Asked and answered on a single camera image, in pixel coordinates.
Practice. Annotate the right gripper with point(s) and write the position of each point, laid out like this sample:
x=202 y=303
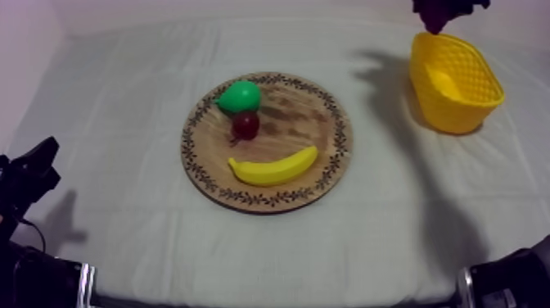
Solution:
x=472 y=4

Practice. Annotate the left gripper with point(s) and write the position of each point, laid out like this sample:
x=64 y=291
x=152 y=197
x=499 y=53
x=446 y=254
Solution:
x=28 y=176

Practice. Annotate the purple toy grapes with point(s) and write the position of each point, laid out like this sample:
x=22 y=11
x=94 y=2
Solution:
x=436 y=19

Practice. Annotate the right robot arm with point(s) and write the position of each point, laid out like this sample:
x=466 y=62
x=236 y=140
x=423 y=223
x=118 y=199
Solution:
x=515 y=279

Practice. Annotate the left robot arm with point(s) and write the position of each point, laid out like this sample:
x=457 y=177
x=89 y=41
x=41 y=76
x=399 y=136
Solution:
x=34 y=279

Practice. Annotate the yellow plastic basket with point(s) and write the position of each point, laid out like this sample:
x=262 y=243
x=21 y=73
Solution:
x=455 y=86

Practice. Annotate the round wooden board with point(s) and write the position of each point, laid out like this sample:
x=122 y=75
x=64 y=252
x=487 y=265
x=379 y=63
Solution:
x=275 y=172

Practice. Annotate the silver metal bar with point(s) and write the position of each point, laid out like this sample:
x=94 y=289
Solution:
x=465 y=288
x=85 y=286

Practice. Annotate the small red fruit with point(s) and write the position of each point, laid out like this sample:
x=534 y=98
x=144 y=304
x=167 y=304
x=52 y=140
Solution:
x=246 y=125

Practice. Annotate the green toy pear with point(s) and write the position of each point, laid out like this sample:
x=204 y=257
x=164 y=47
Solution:
x=239 y=96

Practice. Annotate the yellow toy banana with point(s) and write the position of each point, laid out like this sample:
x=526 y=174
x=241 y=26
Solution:
x=275 y=170

